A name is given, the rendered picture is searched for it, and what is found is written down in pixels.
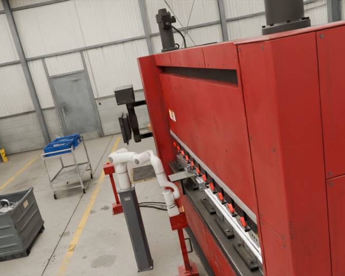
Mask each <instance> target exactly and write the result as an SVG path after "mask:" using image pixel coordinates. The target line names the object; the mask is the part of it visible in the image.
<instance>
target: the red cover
mask: <svg viewBox="0 0 345 276"><path fill-rule="evenodd" d="M292 31H294V30H292ZM285 32H289V31H285ZM279 33H283V32H279ZM274 34H278V33H273V34H267V35H263V36H257V37H250V38H244V39H238V40H234V41H228V42H222V43H216V44H209V45H204V46H199V47H193V48H187V49H181V50H175V51H169V52H164V53H159V54H154V60H155V64H156V66H173V67H194V68H215V69H226V70H236V64H235V56H234V48H233V46H234V45H235V44H234V45H233V43H234V42H239V41H244V40H248V39H253V38H258V37H264V36H269V35H274Z"/></svg>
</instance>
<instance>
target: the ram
mask: <svg viewBox="0 0 345 276"><path fill-rule="evenodd" d="M159 78H160V83H161V86H162V92H163V98H164V103H165V108H166V113H167V117H168V122H169V128H170V130H171V131H172V132H173V133H174V134H175V135H176V136H177V137H178V138H179V139H180V140H181V141H182V142H183V143H184V144H185V145H186V146H187V147H188V148H189V149H190V150H191V151H192V152H193V153H194V154H195V155H196V156H197V157H198V158H199V159H200V160H201V161H202V162H203V163H204V164H205V165H206V166H207V167H208V168H209V169H210V170H211V171H212V172H213V173H214V174H215V175H216V176H217V177H218V178H219V179H220V180H221V181H222V182H223V183H224V184H225V185H226V186H227V187H228V188H229V189H230V190H231V191H232V192H233V193H234V194H235V195H236V196H237V197H238V198H239V199H240V200H241V201H242V202H243V203H244V204H245V205H246V206H247V207H248V208H249V209H250V210H251V211H252V212H253V213H254V214H255V215H256V212H255V204H254V196H253V191H252V183H251V175H250V167H249V159H248V151H247V146H246V138H245V130H244V122H243V114H242V106H241V101H240V93H239V85H238V84H237V83H230V82H223V81H219V80H212V79H205V78H198V77H191V76H184V75H180V74H173V73H166V72H164V73H159ZM169 110H170V111H172V114H171V116H172V119H171V117H170V112H169ZM173 112H174V115H175V120H176V121H174V120H173V119H174V116H173ZM170 133H171V132H170ZM171 135H172V136H173V137H174V138H175V139H176V140H177V141H178V142H179V143H180V144H181V145H182V146H183V147H184V148H185V150H186V151H187V152H188V153H189V154H190V155H191V156H192V157H193V158H194V159H195V160H196V161H197V162H198V163H199V164H200V165H201V166H202V167H203V168H204V169H205V170H206V172H207V173H208V174H209V175H210V176H211V177H212V178H213V179H214V180H215V181H216V182H217V183H218V184H219V185H220V186H221V187H222V188H223V189H224V190H225V191H226V192H227V193H228V195H229V196H230V197H231V198H232V199H233V200H234V201H235V202H236V203H237V204H238V205H239V206H240V207H241V208H242V209H243V210H244V211H245V212H246V213H247V214H248V215H249V216H250V218H251V219H252V220H253V221H254V222H255V223H256V224H257V221H256V220H255V218H254V217H253V216H252V215H251V214H250V213H249V212H248V211H247V210H246V209H245V208H244V207H243V206H242V205H241V204H240V203H239V202H238V201H237V200H236V199H235V198H234V197H233V196H232V195H231V194H230V193H229V192H228V191H227V190H226V189H225V188H224V187H223V186H222V185H221V184H220V183H219V182H218V181H217V180H216V179H215V177H214V176H213V175H212V174H211V173H210V172H209V171H208V170H207V169H206V168H205V167H204V166H203V165H202V164H201V163H200V162H199V161H198V160H197V159H196V158H195V157H194V155H193V154H192V153H191V152H190V151H189V150H188V149H187V148H186V147H185V146H184V145H183V144H182V143H181V142H180V141H179V140H178V139H177V138H176V137H175V136H174V135H173V134H172V133H171Z"/></svg>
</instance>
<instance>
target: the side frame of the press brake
mask: <svg viewBox="0 0 345 276"><path fill-rule="evenodd" d="M137 64H138V67H139V72H140V77H141V81H142V87H143V92H144V95H145V100H146V105H147V110H148V115H149V120H150V123H151V128H152V133H153V138H154V143H155V146H156V151H157V156H158V158H159V159H160V160H161V161H162V164H163V167H164V170H165V173H166V176H167V179H168V181H169V182H171V180H170V179H169V177H168V176H169V175H171V173H170V166H169V163H170V162H174V161H177V156H176V155H179V152H178V149H175V146H174V142H175V143H176V147H177V141H176V139H175V138H174V137H173V136H172V135H171V133H170V128H169V122H168V117H167V113H166V108H165V103H164V98H163V92H162V86H161V83H160V78H159V73H164V72H165V70H164V66H156V64H155V60H154V55H147V56H142V57H137ZM164 189H165V190H167V189H170V190H171V192H174V189H173V188H172V187H164Z"/></svg>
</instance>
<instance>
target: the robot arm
mask: <svg viewBox="0 0 345 276"><path fill-rule="evenodd" d="M108 160H109V162H110V163H112V164H118V165H117V167H116V173H117V177H118V181H119V185H118V188H117V190H118V191H119V192H125V191H129V190H131V189H133V188H134V187H135V185H134V184H133V183H131V182H130V178H129V173H128V169H127V163H128V162H134V164H135V165H142V164H144V163H146V162H148V161H149V160H150V162H151V165H152V166H153V168H154V170H155V173H156V176H157V179H158V182H159V185H160V186H161V187H172V188H173V189H174V192H171V190H170V189H167V190H165V191H164V192H163V196H164V199H165V202H166V205H167V209H168V213H169V216H170V217H172V216H176V215H180V213H179V210H178V208H177V206H176V204H175V199H179V198H180V196H181V195H180V191H179V189H178V187H177V186H176V185H175V184H174V183H172V182H169V181H168V179H167V176H166V173H165V170H164V167H163V164H162V161H161V160H160V159H159V158H158V157H156V156H155V154H154V152H153V151H152V150H146V151H144V152H142V153H140V154H137V153H136V152H128V150H127V149H125V148H121V149H119V150H117V151H115V152H113V153H111V154H110V155H109V156H108Z"/></svg>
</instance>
